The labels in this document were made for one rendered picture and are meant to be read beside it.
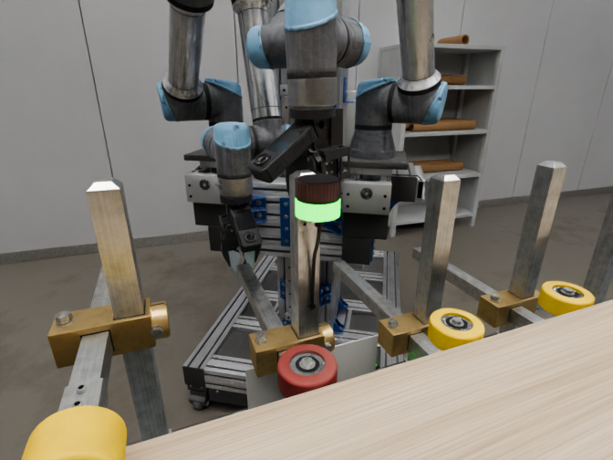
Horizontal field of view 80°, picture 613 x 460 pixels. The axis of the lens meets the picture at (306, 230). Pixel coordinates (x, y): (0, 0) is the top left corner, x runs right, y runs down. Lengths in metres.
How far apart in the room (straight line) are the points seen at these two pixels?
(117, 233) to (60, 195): 2.82
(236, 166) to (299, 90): 0.27
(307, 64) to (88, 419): 0.48
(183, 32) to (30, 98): 2.25
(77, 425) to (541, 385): 0.51
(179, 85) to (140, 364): 0.83
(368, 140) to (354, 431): 0.88
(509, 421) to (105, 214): 0.51
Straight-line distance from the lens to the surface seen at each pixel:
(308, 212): 0.46
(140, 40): 3.11
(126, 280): 0.51
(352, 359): 0.75
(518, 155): 4.66
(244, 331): 1.76
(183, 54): 1.12
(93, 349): 0.52
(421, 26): 1.04
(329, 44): 0.58
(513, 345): 0.63
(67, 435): 0.40
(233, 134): 0.78
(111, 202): 0.48
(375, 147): 1.16
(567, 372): 0.62
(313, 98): 0.57
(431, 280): 0.70
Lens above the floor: 1.25
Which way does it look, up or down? 21 degrees down
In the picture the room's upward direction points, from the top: straight up
